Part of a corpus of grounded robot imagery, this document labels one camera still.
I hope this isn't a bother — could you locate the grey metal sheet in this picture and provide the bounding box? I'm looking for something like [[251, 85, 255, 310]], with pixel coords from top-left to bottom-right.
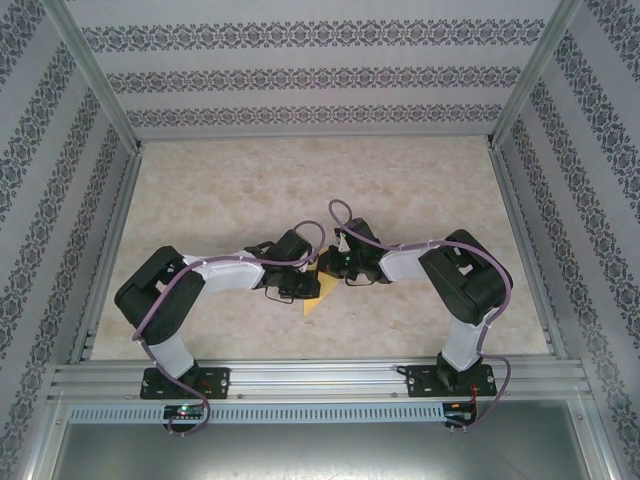
[[49, 422, 611, 480]]

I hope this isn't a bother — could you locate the controller board with green light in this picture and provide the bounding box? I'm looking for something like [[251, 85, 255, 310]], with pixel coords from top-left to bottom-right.
[[163, 403, 207, 420]]

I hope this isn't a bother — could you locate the controller board with orange light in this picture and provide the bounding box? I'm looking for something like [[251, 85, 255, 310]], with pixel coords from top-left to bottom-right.
[[443, 402, 479, 424]]

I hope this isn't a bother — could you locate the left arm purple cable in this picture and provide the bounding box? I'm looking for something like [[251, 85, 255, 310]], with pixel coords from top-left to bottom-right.
[[132, 219, 329, 439]]

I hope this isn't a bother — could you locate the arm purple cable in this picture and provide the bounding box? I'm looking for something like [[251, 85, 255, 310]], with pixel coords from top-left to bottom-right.
[[327, 199, 516, 434], [132, 219, 329, 439]]

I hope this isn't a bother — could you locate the long aluminium mounting rail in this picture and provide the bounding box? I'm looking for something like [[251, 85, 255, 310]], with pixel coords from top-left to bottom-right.
[[47, 357, 596, 401]]

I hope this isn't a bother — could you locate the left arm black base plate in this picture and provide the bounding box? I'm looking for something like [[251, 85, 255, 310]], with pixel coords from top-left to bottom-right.
[[141, 367, 232, 401]]

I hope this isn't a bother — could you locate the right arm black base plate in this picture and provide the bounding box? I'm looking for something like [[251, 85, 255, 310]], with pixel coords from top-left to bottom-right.
[[407, 363, 499, 400]]

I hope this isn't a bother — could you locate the slotted grey cable duct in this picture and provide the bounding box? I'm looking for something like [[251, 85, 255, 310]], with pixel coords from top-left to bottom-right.
[[67, 403, 446, 424]]

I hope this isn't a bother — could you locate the aluminium side rail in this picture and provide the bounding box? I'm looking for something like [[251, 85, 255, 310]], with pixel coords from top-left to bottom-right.
[[69, 144, 146, 364], [487, 144, 569, 361]]

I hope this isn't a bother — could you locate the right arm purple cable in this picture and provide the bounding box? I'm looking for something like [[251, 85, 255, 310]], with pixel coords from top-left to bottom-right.
[[327, 199, 516, 434]]

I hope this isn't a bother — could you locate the aluminium frame post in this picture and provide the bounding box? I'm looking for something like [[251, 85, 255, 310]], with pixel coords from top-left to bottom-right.
[[487, 0, 586, 151], [43, 0, 146, 154]]

